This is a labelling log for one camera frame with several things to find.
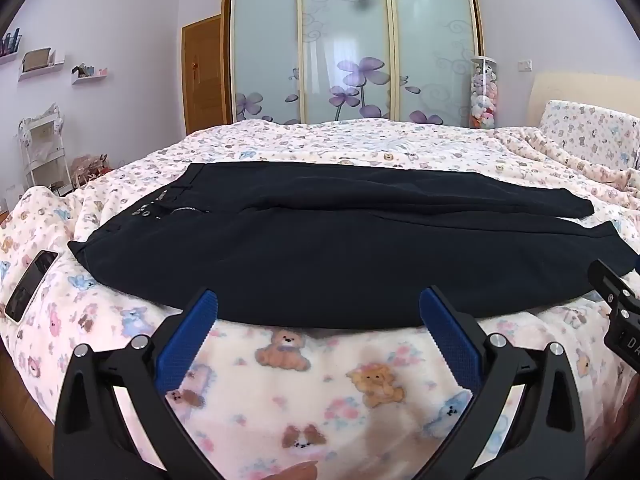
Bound person's left hand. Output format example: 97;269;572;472
270;460;321;480

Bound floral glass door wardrobe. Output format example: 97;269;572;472
222;0;486;126

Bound bear print blanket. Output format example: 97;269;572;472
0;119;640;480

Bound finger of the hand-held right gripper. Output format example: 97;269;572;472
587;258;640;311

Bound bear print pillow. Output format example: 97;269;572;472
537;100;640;171

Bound wooden bed frame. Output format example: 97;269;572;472
0;345;55;477

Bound wooden door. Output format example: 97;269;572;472
181;14;234;136

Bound white storage rack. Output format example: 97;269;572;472
18;104;72;197

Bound black pants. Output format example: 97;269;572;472
67;161;640;331

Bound white wall shelf with books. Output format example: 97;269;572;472
0;29;24;64

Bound beige headboard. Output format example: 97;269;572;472
530;72;640;131

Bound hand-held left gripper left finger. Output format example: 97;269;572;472
52;287;226;480

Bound white wall shelf with box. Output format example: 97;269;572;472
17;47;66;82

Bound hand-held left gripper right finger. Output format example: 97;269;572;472
419;286;587;480

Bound clear tube of plush toys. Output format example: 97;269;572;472
469;56;500;130

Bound white wall shelf with trinkets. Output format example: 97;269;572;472
71;63;109;86

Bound black smartphone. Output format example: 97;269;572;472
4;250;60;323

